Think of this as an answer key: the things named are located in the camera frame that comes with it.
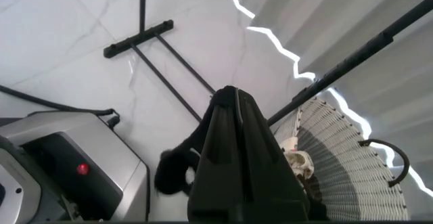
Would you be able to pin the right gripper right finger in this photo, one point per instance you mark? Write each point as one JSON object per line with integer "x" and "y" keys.
{"x": 274, "y": 186}

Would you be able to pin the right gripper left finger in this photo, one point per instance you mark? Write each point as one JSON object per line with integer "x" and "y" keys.
{"x": 220, "y": 183}

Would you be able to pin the black garment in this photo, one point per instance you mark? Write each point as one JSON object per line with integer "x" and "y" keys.
{"x": 172, "y": 173}

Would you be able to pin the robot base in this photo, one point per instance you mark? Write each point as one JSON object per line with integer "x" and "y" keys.
{"x": 101, "y": 139}

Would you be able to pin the white laundry basket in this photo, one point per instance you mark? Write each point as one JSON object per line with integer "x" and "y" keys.
{"x": 345, "y": 170}

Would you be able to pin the black clothes rack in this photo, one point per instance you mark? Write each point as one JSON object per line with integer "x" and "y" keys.
{"x": 138, "y": 39}

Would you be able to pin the cream printed garment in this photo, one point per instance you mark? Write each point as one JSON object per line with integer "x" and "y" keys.
{"x": 297, "y": 159}

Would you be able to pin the white curtain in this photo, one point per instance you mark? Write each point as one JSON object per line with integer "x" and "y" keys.
{"x": 355, "y": 21}

